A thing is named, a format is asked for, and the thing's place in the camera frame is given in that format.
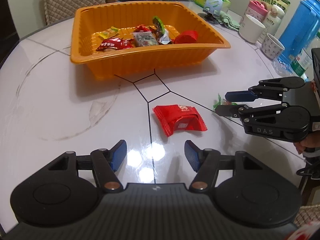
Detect green candy packet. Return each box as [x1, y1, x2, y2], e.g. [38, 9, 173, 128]
[213, 94, 237, 111]

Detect large red snack packet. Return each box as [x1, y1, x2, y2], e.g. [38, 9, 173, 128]
[152, 105, 207, 137]

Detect red round snack packet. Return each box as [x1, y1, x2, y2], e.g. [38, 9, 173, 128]
[174, 30, 199, 44]

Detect silver green foil pouch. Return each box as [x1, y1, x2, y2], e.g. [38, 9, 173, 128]
[152, 16, 172, 45]

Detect clear dark snack packet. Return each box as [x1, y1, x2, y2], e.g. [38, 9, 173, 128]
[133, 32, 158, 47]

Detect dark red snack packet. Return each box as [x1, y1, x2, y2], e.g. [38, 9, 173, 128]
[96, 37, 134, 51]

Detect yellow snack packet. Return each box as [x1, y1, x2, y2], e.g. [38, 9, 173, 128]
[98, 27, 120, 39]

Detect red square snack packet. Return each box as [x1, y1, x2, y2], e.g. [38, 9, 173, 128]
[133, 24, 151, 33]

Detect person right hand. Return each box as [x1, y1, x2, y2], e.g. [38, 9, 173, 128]
[293, 131, 320, 154]

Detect clear plastic box blue label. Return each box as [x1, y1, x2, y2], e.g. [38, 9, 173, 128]
[272, 58, 295, 77]

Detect patterned mug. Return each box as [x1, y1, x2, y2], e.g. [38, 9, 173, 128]
[260, 34, 285, 60]

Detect green label water bottle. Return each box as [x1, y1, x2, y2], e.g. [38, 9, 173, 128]
[290, 31, 319, 81]

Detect white mug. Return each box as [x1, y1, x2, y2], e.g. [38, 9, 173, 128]
[239, 15, 265, 43]

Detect white miffy thermos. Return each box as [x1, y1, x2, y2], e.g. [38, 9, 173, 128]
[261, 4, 285, 39]

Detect green folded cloth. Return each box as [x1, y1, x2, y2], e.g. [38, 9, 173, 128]
[216, 11, 240, 31]

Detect pink lidded cup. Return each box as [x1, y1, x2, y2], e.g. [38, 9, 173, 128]
[241, 0, 268, 23]

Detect blue water jug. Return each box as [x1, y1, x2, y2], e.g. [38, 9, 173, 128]
[278, 0, 319, 65]

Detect near beige quilted chair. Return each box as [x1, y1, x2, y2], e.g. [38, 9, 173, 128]
[294, 204, 320, 230]

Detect grey phone stand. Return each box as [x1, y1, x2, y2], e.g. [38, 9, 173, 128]
[198, 0, 223, 24]

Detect orange plastic tray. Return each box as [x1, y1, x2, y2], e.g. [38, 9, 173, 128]
[71, 1, 230, 80]

